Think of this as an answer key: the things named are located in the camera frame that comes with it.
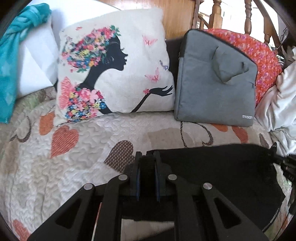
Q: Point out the grey laptop bag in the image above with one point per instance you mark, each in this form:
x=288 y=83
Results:
x=216 y=82

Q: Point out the teal star blanket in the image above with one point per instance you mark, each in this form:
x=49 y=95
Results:
x=30 y=17

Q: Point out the woman silhouette pillow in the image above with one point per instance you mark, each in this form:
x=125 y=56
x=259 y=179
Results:
x=114 y=63

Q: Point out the white pillow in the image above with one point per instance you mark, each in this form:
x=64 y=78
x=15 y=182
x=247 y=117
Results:
x=38 y=52

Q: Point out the red floral cushion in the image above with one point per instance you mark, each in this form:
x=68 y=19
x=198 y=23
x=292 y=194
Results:
x=268 y=67

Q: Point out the white fleece blanket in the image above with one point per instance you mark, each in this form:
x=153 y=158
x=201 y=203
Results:
x=276 y=111

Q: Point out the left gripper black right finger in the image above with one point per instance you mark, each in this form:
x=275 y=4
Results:
x=204 y=213

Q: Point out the black pants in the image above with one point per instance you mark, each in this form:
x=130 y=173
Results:
x=243 y=173

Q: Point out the wooden staircase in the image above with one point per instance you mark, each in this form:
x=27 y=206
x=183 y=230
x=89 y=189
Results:
x=254 y=18

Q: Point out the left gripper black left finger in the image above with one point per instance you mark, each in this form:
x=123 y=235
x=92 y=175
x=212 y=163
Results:
x=92 y=213

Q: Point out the heart pattern quilt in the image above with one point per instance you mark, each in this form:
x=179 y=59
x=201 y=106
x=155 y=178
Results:
x=43 y=165

